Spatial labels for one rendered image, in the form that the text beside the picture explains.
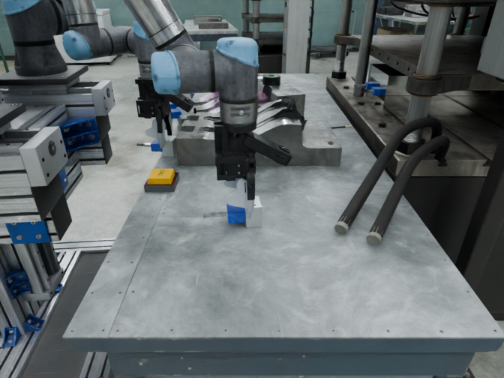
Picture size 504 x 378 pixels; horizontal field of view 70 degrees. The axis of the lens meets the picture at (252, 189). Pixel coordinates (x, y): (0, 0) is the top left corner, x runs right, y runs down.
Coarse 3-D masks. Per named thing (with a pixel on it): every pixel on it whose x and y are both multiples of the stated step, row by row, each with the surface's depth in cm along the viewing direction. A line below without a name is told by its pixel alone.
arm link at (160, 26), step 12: (132, 0) 67; (144, 0) 67; (156, 0) 68; (132, 12) 70; (144, 12) 68; (156, 12) 69; (168, 12) 70; (144, 24) 70; (156, 24) 70; (168, 24) 70; (180, 24) 72; (156, 36) 71; (168, 36) 71; (180, 36) 72; (156, 48) 74; (168, 48) 72
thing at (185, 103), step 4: (156, 92) 107; (164, 96) 107; (168, 96) 107; (172, 96) 107; (176, 96) 108; (180, 96) 109; (184, 96) 111; (172, 100) 108; (176, 100) 107; (180, 100) 107; (184, 100) 108; (188, 100) 109; (192, 100) 111; (176, 104) 108; (180, 104) 108; (184, 104) 108; (188, 104) 108; (192, 104) 109; (184, 108) 108; (188, 108) 108
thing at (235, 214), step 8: (256, 200) 82; (232, 208) 82; (240, 208) 82; (256, 208) 80; (208, 216) 82; (216, 216) 82; (224, 216) 82; (232, 216) 81; (240, 216) 81; (256, 216) 81; (248, 224) 82; (256, 224) 82
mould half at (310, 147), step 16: (192, 112) 129; (208, 112) 129; (272, 112) 117; (256, 128) 111; (272, 128) 105; (288, 128) 105; (304, 128) 123; (320, 128) 123; (176, 144) 108; (192, 144) 108; (208, 144) 108; (288, 144) 108; (304, 144) 110; (320, 144) 110; (336, 144) 110; (192, 160) 110; (208, 160) 110; (256, 160) 110; (272, 160) 110; (304, 160) 110; (320, 160) 110; (336, 160) 110
